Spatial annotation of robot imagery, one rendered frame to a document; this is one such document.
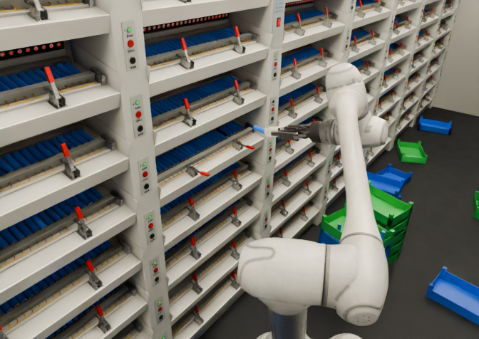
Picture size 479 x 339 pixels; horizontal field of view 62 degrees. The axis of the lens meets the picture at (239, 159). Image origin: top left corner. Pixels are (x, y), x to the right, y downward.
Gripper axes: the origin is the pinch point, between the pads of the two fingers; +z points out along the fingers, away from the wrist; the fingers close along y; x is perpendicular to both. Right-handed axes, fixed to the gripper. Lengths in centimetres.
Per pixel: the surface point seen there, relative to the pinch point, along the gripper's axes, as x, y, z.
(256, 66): -22.7, -14.4, 13.5
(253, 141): 7.1, -8.1, 17.1
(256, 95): -12.0, -10.2, 12.8
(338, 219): 69, -57, 8
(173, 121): -13.9, 31.8, 16.9
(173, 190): 7.9, 39.3, 16.7
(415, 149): 97, -244, 20
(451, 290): 116, -79, -42
